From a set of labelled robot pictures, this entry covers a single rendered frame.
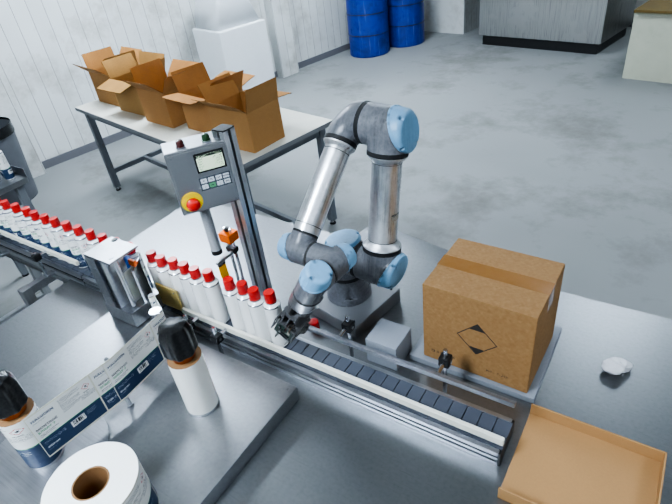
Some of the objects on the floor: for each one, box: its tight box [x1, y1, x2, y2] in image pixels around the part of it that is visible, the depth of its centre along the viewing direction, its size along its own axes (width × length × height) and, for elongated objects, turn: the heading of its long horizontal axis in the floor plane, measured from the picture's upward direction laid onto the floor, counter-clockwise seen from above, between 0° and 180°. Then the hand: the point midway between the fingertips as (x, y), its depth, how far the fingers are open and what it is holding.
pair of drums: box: [345, 0, 425, 58], centre depth 743 cm, size 73×123×87 cm, turn 143°
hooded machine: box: [192, 0, 278, 91], centre depth 592 cm, size 66×59×131 cm
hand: (287, 334), depth 153 cm, fingers closed, pressing on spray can
